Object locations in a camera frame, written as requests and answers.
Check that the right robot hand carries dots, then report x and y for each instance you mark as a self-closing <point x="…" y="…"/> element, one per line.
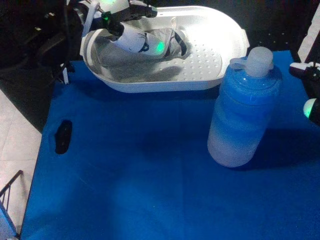
<point x="140" y="42"/>

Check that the grey umbrella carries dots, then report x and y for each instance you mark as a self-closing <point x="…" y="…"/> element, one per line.
<point x="170" y="40"/>

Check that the blue frosted water bottle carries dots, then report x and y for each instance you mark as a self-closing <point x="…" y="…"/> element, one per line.
<point x="240" y="125"/>

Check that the white perforated oval basin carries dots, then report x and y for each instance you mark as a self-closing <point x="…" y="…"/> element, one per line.
<point x="207" y="62"/>

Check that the small black oval object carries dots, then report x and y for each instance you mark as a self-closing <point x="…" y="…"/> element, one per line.
<point x="63" y="137"/>

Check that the blue table cloth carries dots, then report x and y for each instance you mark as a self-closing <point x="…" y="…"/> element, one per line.
<point x="155" y="200"/>

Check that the black metal frame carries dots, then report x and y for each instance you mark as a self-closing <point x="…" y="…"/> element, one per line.
<point x="10" y="185"/>

